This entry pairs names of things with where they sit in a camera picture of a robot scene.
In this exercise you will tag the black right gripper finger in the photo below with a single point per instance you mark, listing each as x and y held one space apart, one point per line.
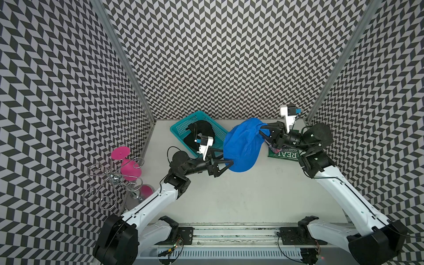
268 141
270 126

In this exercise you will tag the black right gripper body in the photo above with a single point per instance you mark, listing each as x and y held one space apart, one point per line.
282 137

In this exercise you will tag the pink plastic wine glass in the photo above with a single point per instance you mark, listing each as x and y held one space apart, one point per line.
130 169

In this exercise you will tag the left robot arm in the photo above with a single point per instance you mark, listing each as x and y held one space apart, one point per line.
155 202

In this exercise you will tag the black cap in basket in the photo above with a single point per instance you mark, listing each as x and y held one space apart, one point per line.
198 129

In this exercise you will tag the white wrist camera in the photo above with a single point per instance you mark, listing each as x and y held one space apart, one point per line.
204 143
289 113

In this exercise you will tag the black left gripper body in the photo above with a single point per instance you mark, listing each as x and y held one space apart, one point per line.
210 167

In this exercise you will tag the blue baseball cap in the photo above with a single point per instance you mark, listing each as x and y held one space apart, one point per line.
243 144

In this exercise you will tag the green crisp bag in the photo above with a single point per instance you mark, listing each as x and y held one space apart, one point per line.
285 154

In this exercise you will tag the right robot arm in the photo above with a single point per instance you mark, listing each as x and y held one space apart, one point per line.
375 239

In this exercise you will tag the teal plastic basket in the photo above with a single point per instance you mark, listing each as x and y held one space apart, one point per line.
180 132

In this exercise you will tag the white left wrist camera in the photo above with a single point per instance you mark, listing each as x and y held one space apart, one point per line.
204 143

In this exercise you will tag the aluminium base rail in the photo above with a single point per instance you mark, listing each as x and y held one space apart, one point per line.
162 244

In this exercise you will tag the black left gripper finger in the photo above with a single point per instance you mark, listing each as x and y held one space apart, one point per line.
224 165
217 153

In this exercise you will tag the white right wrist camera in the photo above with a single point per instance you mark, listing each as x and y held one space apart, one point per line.
289 113

